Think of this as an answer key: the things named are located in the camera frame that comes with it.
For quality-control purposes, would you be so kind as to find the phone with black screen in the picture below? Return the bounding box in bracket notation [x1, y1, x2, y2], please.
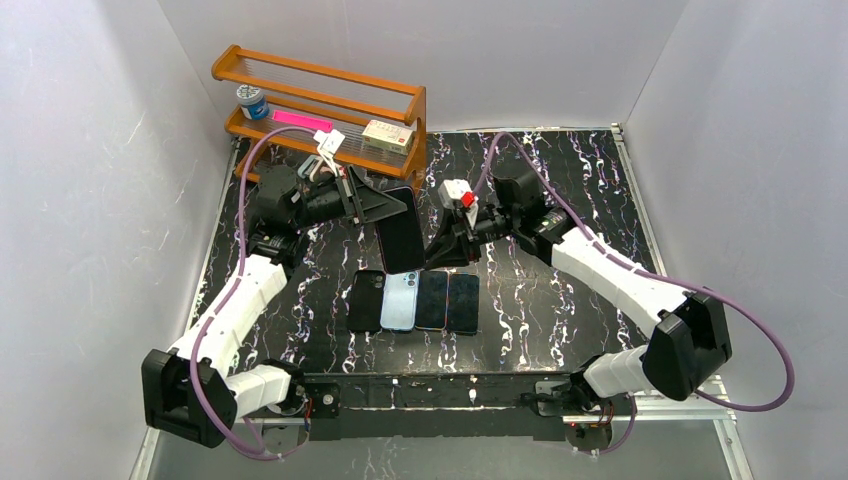
[414, 270, 449, 331]

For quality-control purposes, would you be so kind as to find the light blue phone case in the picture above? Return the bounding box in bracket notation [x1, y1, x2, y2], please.
[380, 272, 419, 332]

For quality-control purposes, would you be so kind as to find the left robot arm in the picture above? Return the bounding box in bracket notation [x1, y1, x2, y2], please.
[141, 166, 409, 460]

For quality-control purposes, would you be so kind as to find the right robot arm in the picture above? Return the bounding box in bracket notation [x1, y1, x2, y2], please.
[425, 173, 732, 404]

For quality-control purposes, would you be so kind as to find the orange wooden shelf rack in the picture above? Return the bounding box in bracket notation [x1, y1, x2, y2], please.
[211, 45, 428, 190]

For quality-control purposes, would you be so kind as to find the cream cardboard box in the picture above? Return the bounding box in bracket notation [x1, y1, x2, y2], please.
[362, 119, 415, 155]

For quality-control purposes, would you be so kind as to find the pink flat card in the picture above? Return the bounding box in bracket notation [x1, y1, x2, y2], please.
[271, 110, 333, 133]

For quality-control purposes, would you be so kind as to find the blue white round jar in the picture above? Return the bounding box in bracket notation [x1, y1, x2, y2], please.
[236, 84, 270, 120]

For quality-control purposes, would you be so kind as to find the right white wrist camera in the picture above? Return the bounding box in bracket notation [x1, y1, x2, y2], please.
[438, 179, 479, 228]

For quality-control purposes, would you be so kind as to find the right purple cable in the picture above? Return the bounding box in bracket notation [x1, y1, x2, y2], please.
[473, 131, 796, 455]

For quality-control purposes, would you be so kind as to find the purple cable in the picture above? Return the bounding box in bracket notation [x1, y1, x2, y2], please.
[188, 125, 326, 463]
[473, 131, 796, 455]

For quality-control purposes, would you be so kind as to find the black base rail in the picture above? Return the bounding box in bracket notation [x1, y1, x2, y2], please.
[304, 372, 599, 441]

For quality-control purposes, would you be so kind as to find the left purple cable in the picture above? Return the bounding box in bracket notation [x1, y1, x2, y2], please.
[188, 125, 326, 463]

